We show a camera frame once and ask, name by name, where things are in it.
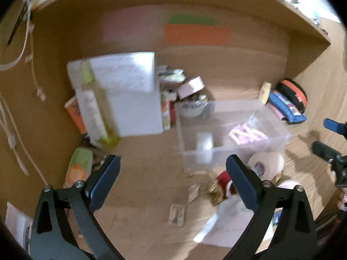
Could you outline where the white tape roll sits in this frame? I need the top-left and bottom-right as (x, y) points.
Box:
(247, 152), (285, 184)

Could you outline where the red gold ornament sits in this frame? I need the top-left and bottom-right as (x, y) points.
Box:
(208, 171), (237, 207)

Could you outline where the white cylindrical jar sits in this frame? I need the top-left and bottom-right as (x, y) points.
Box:
(196, 132), (213, 165)

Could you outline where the black orange round case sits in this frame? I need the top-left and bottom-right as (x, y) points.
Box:
(276, 78), (308, 113)

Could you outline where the green orange snack packet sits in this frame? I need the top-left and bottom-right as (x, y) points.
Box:
(63, 147), (93, 189)

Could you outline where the cream lotion bottle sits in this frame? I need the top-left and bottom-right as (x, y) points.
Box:
(259, 82), (272, 105)

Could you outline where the small paper tag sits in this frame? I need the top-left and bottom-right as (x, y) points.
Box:
(168, 204), (185, 227)

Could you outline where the clear plastic storage bin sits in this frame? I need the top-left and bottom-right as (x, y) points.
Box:
(175, 100), (290, 171)

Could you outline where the orange book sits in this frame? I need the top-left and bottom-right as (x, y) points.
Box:
(64, 96), (87, 135)

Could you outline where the metal bowl of trinkets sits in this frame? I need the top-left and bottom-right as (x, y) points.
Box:
(180, 94), (208, 118)

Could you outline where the pink small box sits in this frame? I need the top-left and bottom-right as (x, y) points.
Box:
(177, 76), (205, 99)

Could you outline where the white open book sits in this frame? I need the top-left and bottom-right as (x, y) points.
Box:
(66, 52), (164, 146)

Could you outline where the stack of books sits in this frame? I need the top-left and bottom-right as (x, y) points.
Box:
(156, 65), (186, 130)

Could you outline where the orange paper note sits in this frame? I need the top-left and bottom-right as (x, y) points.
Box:
(163, 24), (229, 47)

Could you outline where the pink paper note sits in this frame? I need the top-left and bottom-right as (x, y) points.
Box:
(100, 5), (164, 42)

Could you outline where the pink rope bundle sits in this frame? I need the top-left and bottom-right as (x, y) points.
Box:
(229, 123), (270, 146)

